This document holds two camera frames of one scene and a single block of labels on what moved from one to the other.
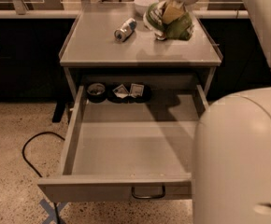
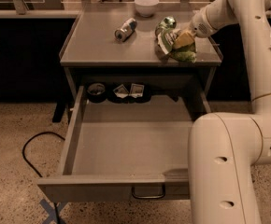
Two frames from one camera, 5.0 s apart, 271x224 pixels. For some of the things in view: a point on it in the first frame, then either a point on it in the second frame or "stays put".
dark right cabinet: (243, 64) stays put
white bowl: (142, 4) stays put
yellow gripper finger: (171, 13) → (184, 39)
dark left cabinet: (22, 60) stays put
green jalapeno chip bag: (178, 30) → (165, 38)
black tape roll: (96, 92) stays put
